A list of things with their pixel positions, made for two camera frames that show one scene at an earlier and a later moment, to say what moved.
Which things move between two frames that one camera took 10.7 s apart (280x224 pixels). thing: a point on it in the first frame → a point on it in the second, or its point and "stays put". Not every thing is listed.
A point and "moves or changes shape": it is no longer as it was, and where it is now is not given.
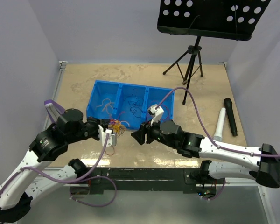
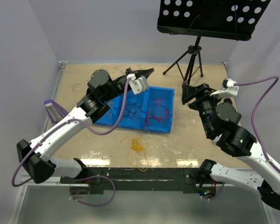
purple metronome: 53,110 stays put
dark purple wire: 136,106 moves or changes shape
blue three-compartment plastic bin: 129,103 stays put
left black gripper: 104,122 → 138,73
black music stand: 234,20 stays put
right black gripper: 146,128 → 189,92
